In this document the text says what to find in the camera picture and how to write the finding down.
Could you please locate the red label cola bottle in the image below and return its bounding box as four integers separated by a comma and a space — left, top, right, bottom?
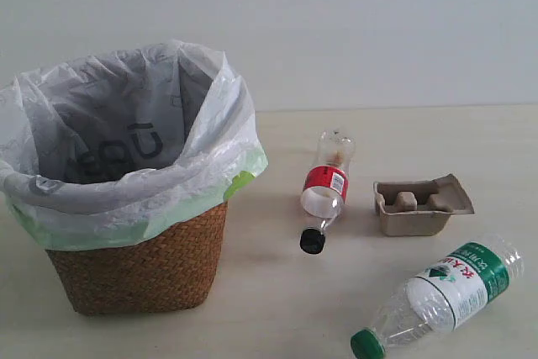
299, 129, 355, 255

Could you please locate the brown pulp cardboard tray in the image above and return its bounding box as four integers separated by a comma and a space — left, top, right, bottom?
373, 174, 475, 237

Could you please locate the green label water bottle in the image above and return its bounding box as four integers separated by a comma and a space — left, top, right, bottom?
351, 235, 524, 358

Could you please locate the white plastic bag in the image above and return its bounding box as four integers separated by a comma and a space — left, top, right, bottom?
1, 40, 268, 251

